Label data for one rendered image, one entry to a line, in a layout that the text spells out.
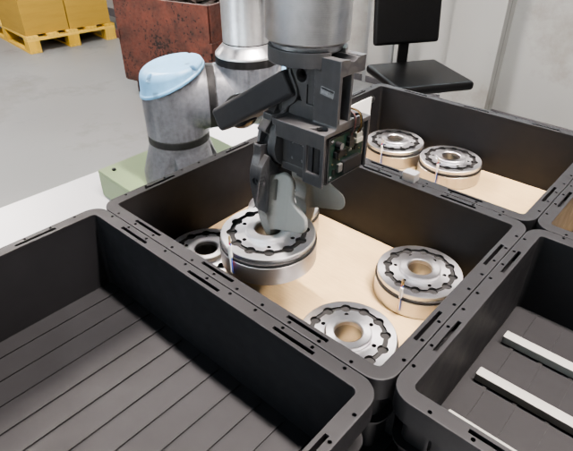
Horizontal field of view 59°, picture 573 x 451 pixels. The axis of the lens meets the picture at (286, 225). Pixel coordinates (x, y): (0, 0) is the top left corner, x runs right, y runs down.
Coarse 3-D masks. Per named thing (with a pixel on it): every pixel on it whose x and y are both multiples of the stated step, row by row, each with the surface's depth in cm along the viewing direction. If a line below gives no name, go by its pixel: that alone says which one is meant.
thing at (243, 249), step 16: (256, 208) 58; (224, 224) 55; (240, 224) 55; (224, 240) 53; (240, 240) 53; (288, 240) 53; (304, 240) 53; (240, 256) 51; (256, 256) 51; (272, 256) 51; (288, 256) 51
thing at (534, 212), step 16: (352, 96) 91; (416, 96) 92; (432, 96) 91; (480, 112) 85; (544, 128) 80; (368, 160) 70; (400, 176) 67; (560, 176) 66; (448, 192) 63; (544, 192) 63; (560, 192) 63; (496, 208) 60; (544, 208) 60; (528, 224) 58
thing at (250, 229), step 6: (252, 222) 55; (258, 222) 55; (246, 228) 54; (252, 228) 54; (246, 234) 53; (252, 234) 53; (258, 234) 53; (276, 234) 53; (282, 234) 53; (288, 234) 53; (252, 240) 53; (258, 240) 52; (264, 240) 52; (270, 240) 52; (276, 240) 52; (282, 240) 53
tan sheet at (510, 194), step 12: (480, 180) 86; (492, 180) 86; (504, 180) 86; (468, 192) 83; (480, 192) 83; (492, 192) 83; (504, 192) 83; (516, 192) 83; (528, 192) 83; (540, 192) 83; (504, 204) 80; (516, 204) 80; (528, 204) 80
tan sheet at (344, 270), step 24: (336, 240) 72; (360, 240) 72; (336, 264) 67; (360, 264) 67; (264, 288) 63; (288, 288) 63; (312, 288) 63; (336, 288) 63; (360, 288) 63; (384, 312) 60; (408, 336) 57
